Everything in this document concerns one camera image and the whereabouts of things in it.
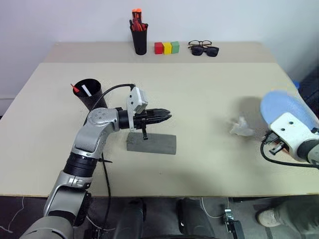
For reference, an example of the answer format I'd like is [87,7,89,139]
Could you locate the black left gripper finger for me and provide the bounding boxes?
[148,114,173,124]
[147,108,171,117]

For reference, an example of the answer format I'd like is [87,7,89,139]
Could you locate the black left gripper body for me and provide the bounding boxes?
[132,110,153,140]

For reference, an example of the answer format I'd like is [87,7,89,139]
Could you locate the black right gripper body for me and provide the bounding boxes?
[261,132,290,155]

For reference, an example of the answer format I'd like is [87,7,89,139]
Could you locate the blue plate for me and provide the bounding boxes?
[260,90,319,130]

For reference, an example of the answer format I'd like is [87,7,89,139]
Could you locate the wide black cup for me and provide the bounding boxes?
[72,78,109,111]

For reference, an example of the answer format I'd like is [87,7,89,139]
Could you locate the tall black cup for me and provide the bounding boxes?
[130,22,149,56]

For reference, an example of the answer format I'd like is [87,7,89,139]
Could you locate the grey foam block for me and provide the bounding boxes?
[126,132,177,156]

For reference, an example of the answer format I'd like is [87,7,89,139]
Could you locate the dark chair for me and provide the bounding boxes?
[298,58,319,112]

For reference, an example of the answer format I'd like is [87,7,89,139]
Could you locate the black sunglasses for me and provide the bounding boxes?
[190,46,220,58]

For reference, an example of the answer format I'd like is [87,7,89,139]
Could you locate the person's white shoe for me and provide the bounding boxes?
[256,208,283,228]

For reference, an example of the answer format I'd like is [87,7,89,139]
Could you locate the person's grey trouser leg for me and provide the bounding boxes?
[273,196,319,236]

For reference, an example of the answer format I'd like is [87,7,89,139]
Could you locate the black floor pedal device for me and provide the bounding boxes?
[222,208,245,239]

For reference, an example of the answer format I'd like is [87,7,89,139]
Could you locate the orange capped marker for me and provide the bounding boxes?
[132,8,143,26]

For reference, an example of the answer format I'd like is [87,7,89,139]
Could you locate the dark rounded shape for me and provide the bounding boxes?
[175,197,217,239]
[113,198,147,239]

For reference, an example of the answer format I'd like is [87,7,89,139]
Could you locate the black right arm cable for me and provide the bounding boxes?
[260,140,319,170]

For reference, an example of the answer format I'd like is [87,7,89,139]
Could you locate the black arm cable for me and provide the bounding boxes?
[260,140,319,170]
[88,83,137,111]

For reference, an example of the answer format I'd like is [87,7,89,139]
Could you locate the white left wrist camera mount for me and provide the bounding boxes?
[125,86,150,130]

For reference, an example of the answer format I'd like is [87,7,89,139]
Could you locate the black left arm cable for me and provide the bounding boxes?
[88,83,137,111]

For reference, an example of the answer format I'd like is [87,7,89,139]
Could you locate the thin brown frame glasses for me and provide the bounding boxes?
[187,40,213,49]

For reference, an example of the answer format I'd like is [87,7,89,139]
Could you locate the thin white floor cable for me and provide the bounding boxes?
[0,196,25,234]

